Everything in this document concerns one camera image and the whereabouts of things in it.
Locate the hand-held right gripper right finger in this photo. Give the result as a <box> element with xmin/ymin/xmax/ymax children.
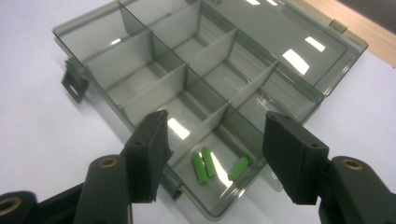
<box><xmin>262</xmin><ymin>111</ymin><xmax>331</xmax><ymax>206</ymax></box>

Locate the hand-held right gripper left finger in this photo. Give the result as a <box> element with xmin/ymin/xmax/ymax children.
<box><xmin>120</xmin><ymin>109</ymin><xmax>174</xmax><ymax>203</ymax></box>

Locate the green plastic wall plug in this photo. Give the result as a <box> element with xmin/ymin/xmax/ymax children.
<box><xmin>201</xmin><ymin>146</ymin><xmax>218</xmax><ymax>178</ymax></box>
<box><xmin>228</xmin><ymin>155</ymin><xmax>252</xmax><ymax>182</ymax></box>
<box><xmin>191</xmin><ymin>151</ymin><xmax>209</xmax><ymax>185</ymax></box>

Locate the clear grey compartment box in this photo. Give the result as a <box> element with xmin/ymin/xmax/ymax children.
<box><xmin>51</xmin><ymin>0</ymin><xmax>370</xmax><ymax>222</ymax></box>

